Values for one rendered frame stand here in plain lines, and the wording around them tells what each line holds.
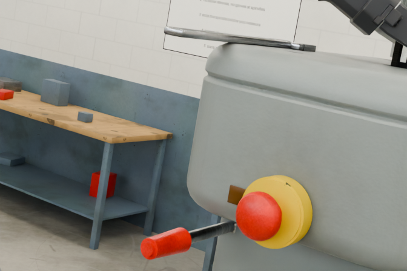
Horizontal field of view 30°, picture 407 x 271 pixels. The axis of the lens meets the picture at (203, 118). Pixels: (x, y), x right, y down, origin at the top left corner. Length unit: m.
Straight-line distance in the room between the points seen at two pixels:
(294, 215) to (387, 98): 0.12
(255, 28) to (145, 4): 1.10
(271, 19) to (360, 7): 4.94
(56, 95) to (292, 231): 6.02
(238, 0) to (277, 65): 5.23
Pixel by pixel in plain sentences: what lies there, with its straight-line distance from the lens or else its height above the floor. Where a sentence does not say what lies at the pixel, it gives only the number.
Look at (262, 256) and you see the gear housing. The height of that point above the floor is 1.68.
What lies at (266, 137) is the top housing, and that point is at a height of 1.82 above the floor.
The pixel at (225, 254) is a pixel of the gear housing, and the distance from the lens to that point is 0.80.
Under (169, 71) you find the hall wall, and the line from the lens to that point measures 6.21.
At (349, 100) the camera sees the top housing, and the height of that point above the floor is 1.86.
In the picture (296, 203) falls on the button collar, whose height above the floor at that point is 1.77.
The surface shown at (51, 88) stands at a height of 1.02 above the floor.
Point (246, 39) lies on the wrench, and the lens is 0.71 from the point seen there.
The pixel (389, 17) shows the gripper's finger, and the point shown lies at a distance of 0.76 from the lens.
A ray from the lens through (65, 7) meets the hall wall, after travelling 7.02.
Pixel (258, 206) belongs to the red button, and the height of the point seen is 1.77.
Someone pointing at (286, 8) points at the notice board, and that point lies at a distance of 5.66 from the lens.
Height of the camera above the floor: 1.92
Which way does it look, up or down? 8 degrees down
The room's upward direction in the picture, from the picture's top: 10 degrees clockwise
